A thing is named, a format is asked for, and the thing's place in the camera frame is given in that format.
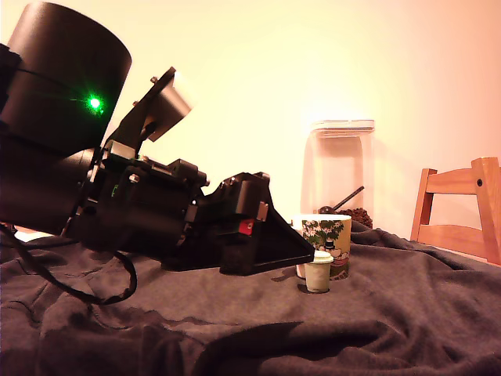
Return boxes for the dark coffee beans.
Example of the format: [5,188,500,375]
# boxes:
[336,207,373,230]

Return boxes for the clear plastic storage jar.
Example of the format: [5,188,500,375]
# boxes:
[300,118,376,230]

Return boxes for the pale green coffee capsule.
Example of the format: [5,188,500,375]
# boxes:
[304,250,335,294]

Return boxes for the printed coffee mug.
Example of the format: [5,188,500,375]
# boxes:
[291,213,353,281]

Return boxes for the wooden chair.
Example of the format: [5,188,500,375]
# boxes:
[409,156,501,267]

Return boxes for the black scoop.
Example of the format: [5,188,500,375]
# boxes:
[317,186,366,215]

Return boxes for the dark blanket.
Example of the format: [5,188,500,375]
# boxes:
[0,221,501,376]

